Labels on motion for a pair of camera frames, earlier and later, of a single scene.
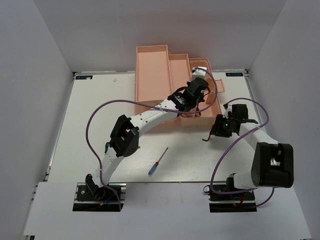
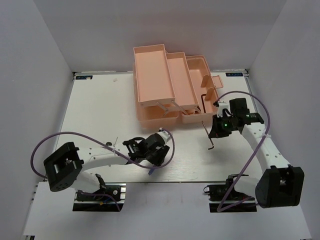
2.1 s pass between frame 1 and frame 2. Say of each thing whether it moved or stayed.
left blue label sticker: stayed
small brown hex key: moved
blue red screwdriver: stayed
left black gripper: moved
